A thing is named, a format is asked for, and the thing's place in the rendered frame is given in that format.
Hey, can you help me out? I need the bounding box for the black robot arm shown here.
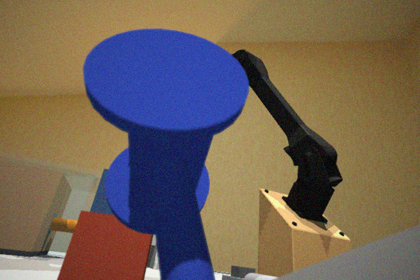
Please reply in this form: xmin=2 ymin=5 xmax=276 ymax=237
xmin=231 ymin=49 xmax=343 ymax=223

